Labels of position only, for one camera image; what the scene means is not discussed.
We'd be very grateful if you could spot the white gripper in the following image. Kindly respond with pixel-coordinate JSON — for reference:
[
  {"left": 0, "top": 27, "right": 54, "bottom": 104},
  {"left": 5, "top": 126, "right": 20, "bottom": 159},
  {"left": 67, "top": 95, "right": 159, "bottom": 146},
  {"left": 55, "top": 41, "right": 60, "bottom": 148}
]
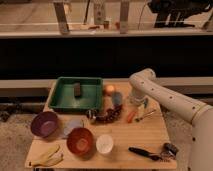
[{"left": 129, "top": 89, "right": 145, "bottom": 106}]

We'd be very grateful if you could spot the red orange pepper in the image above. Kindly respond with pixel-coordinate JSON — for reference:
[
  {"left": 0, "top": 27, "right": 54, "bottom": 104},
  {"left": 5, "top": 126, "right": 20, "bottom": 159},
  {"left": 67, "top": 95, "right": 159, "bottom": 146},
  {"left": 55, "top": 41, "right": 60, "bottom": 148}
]
[{"left": 126, "top": 111, "right": 136, "bottom": 123}]

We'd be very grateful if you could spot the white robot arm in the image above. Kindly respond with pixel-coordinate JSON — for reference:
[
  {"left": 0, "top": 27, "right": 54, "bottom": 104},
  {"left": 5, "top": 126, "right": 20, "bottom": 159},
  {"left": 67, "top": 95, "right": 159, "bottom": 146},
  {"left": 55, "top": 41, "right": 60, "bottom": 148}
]
[{"left": 129, "top": 68, "right": 213, "bottom": 171}]

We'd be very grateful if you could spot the green sponge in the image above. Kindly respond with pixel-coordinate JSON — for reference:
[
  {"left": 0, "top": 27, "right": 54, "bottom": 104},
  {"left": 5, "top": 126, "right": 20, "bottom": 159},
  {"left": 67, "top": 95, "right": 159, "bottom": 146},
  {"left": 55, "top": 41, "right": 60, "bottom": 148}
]
[{"left": 144, "top": 98, "right": 149, "bottom": 108}]

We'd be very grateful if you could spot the blue grey cup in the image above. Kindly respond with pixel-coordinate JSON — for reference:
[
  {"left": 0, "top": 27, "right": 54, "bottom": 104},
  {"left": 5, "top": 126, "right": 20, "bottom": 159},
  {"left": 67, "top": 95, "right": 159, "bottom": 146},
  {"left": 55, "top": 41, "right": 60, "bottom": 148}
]
[{"left": 111, "top": 92, "right": 123, "bottom": 106}]

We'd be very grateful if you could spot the metal fork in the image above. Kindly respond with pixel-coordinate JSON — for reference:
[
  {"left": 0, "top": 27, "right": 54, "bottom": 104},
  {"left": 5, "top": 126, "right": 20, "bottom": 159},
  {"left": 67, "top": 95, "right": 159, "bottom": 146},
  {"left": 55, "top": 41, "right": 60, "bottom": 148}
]
[{"left": 135, "top": 109, "right": 156, "bottom": 122}]

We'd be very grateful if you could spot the orange fruit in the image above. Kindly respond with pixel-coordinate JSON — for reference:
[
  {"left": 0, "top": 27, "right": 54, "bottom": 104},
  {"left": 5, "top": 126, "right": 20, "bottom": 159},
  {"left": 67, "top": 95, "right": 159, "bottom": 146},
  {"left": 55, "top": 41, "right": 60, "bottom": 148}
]
[{"left": 104, "top": 85, "right": 115, "bottom": 96}]

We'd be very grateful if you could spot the dark grape bunch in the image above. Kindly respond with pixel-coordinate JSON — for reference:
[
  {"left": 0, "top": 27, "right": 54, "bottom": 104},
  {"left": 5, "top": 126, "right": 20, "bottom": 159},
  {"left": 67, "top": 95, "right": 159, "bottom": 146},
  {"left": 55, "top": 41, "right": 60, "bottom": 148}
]
[{"left": 96, "top": 105, "right": 122, "bottom": 123}]

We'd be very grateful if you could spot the white cup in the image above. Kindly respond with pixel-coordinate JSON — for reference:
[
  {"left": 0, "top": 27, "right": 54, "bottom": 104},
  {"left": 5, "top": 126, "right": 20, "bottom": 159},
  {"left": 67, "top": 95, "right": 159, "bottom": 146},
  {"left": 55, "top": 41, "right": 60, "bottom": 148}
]
[{"left": 96, "top": 134, "right": 114, "bottom": 155}]

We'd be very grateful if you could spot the dark block in tray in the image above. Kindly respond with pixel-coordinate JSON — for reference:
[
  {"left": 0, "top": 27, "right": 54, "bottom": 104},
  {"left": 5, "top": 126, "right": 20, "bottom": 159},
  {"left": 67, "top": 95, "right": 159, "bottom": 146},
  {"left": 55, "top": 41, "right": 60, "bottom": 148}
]
[{"left": 74, "top": 83, "right": 81, "bottom": 97}]

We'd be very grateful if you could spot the dark brush head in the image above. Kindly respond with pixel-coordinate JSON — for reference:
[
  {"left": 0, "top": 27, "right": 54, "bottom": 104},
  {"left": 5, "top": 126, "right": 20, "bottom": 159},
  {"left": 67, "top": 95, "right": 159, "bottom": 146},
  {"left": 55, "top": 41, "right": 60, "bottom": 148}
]
[{"left": 163, "top": 143, "right": 179, "bottom": 159}]

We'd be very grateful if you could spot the green plastic tray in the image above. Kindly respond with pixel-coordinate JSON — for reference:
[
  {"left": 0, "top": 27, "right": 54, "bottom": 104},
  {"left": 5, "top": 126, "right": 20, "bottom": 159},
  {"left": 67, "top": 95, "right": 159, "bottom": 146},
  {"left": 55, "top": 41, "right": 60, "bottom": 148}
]
[{"left": 48, "top": 77, "right": 103, "bottom": 112}]

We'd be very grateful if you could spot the red orange bowl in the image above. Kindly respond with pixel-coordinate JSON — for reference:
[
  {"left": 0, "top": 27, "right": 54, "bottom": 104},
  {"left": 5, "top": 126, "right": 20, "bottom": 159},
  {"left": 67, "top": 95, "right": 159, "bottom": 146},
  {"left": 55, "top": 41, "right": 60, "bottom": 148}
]
[{"left": 66, "top": 127, "right": 94, "bottom": 156}]

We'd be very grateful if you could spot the purple bowl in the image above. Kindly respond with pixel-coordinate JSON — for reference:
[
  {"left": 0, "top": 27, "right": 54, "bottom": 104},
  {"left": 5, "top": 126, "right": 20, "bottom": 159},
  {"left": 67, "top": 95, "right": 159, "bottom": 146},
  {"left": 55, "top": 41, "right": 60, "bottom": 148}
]
[{"left": 30, "top": 111, "right": 58, "bottom": 138}]

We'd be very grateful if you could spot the yellow banana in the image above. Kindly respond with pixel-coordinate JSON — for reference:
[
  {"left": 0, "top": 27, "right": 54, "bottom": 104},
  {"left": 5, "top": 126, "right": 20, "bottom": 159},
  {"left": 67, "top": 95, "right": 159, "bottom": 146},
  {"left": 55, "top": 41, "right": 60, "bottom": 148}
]
[{"left": 29, "top": 144, "right": 63, "bottom": 167}]

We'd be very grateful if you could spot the black handled tool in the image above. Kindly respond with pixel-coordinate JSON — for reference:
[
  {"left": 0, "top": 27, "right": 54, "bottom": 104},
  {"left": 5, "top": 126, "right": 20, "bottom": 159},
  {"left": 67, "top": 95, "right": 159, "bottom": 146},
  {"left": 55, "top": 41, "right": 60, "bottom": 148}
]
[{"left": 128, "top": 147, "right": 162, "bottom": 161}]

